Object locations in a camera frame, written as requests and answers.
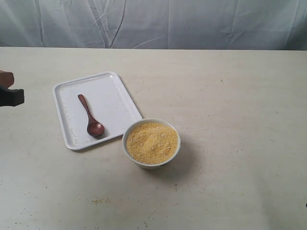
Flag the brown wooden spoon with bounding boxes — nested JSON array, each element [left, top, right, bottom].
[[78, 94, 105, 137]]

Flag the yellow grains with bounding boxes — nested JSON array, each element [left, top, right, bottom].
[[126, 123, 178, 164]]

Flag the white plastic tray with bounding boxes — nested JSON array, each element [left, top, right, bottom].
[[53, 72, 142, 150]]

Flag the white bowl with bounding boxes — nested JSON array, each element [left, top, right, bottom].
[[122, 118, 181, 169]]

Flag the white backdrop curtain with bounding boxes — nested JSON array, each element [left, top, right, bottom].
[[0, 0, 307, 50]]

